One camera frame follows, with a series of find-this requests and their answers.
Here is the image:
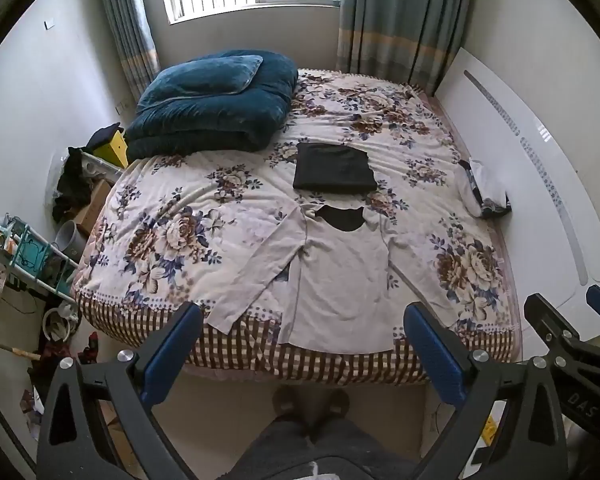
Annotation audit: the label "teal storage rack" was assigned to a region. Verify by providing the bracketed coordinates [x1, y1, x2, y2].
[0, 214, 81, 307]

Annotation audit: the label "teal velvet pillow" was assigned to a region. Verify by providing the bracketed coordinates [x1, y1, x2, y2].
[136, 55, 264, 116]

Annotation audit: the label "folded teal quilt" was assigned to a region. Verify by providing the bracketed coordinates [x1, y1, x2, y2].
[125, 50, 300, 162]

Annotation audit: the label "white headboard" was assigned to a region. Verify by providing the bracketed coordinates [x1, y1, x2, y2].
[432, 47, 600, 361]

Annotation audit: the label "floral bedspread bed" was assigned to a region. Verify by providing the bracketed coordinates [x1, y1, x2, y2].
[70, 67, 524, 387]

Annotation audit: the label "cardboard box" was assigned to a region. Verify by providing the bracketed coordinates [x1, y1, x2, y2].
[74, 179, 114, 235]

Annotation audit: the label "wooden broom stick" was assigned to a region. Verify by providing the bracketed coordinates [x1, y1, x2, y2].
[0, 331, 42, 362]

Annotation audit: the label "person's legs in grey pants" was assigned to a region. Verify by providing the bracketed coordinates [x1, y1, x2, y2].
[229, 416, 422, 480]

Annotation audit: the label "black clothes heap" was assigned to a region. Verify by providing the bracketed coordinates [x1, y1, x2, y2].
[52, 122, 124, 224]

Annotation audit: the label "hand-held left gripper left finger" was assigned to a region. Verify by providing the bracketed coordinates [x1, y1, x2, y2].
[36, 301, 204, 480]

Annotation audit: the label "beige long-sleeve shirt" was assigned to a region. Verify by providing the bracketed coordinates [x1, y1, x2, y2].
[206, 199, 461, 348]

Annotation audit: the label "folded black garment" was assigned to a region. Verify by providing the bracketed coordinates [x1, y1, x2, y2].
[293, 142, 378, 193]

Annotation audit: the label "grey-green striped curtain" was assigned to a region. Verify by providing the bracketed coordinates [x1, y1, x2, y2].
[95, 0, 162, 107]
[336, 0, 481, 97]

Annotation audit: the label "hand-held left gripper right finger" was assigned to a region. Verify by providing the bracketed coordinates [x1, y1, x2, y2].
[402, 301, 569, 480]

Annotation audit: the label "grey plastic bucket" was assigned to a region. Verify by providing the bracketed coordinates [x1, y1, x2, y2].
[56, 220, 87, 267]

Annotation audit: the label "yellow box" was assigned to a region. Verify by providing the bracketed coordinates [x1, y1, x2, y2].
[92, 127, 129, 169]

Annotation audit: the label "person's brown slipper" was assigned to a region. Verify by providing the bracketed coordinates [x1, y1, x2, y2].
[324, 388, 351, 422]

